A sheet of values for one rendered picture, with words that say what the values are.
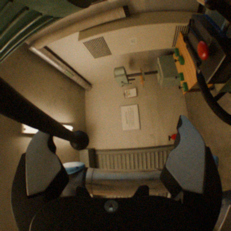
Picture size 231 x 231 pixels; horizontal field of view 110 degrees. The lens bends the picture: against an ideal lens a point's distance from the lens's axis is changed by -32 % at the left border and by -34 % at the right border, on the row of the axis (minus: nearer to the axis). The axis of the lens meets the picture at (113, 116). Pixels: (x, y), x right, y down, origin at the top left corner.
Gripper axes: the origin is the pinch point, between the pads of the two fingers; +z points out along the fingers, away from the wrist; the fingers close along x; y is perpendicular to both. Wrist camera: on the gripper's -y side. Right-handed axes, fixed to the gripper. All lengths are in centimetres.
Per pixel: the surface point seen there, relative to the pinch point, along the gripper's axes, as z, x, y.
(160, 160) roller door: 151, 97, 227
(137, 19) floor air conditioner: 149, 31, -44
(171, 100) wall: 242, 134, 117
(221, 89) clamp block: 7.0, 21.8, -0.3
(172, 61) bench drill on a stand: 203, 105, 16
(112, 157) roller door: 176, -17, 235
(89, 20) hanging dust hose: 144, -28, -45
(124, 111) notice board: 249, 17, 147
